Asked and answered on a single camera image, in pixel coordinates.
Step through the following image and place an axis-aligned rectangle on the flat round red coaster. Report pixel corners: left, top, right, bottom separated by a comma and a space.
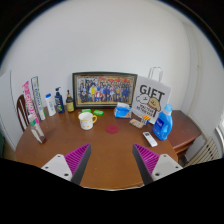
105, 124, 120, 135

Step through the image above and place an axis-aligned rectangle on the white mug with yellow handle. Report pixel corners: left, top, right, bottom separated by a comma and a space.
77, 111, 98, 131

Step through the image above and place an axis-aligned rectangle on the white bottle with blue cap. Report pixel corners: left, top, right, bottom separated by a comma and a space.
44, 93, 57, 117

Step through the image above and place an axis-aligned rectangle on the white remote control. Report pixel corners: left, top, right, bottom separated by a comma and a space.
142, 131, 158, 148

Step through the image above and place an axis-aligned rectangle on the white and green tube box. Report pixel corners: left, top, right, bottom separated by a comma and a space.
30, 75, 47, 121

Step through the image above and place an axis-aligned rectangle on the amber pump bottle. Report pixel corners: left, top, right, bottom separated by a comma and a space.
65, 89, 75, 113

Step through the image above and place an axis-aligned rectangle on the white radiator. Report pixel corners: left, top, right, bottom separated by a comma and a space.
184, 136, 221, 168

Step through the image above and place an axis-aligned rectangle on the blue tissue pack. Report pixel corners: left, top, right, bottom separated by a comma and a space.
113, 102, 133, 120

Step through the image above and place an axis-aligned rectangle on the blue detergent bottle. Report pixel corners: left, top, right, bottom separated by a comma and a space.
152, 103, 174, 141

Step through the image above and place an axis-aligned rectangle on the pink tall tube box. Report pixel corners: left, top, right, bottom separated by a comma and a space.
21, 80, 40, 125

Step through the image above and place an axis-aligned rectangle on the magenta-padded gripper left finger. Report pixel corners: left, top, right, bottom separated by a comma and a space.
41, 143, 92, 186

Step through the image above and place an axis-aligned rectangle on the white paper gift bag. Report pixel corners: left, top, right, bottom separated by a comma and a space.
131, 66, 173, 125

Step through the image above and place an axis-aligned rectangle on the framed group picture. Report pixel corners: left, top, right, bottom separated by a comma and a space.
72, 71, 139, 110

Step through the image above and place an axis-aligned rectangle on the dark wooden side table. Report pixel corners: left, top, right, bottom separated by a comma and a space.
168, 109, 203, 161

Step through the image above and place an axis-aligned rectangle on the dark wooden chair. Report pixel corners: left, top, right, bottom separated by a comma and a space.
16, 93, 31, 133

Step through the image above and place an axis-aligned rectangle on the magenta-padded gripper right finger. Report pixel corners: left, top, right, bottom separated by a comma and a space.
132, 143, 184, 186

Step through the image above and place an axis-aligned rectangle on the dark blue pump bottle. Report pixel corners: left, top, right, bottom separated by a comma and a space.
54, 86, 66, 114

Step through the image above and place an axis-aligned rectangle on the small orange-topped pack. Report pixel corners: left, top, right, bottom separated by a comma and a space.
141, 114, 152, 126

